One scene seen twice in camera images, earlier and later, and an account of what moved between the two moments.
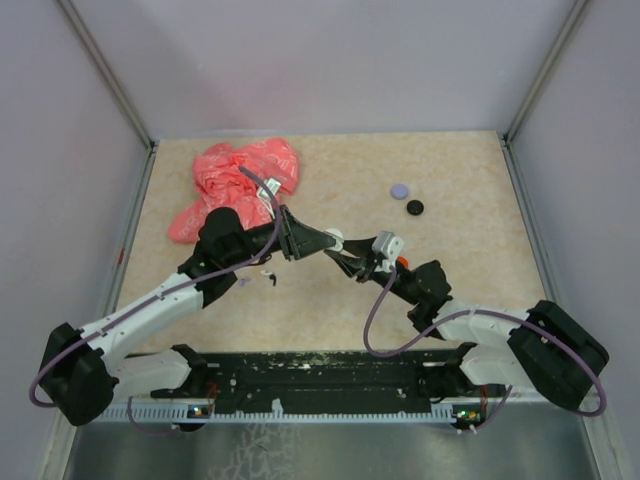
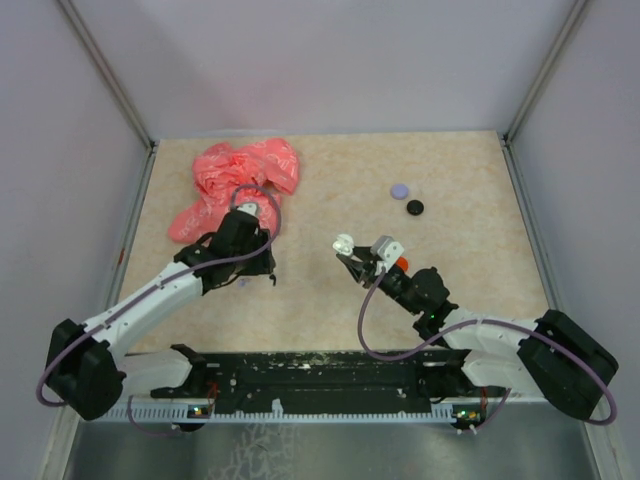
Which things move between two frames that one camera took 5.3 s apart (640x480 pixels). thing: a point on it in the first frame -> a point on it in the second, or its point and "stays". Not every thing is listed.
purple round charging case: (399, 191) stays
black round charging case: (415, 207) stays
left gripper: (298, 240) -> (265, 263)
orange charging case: (403, 260) stays
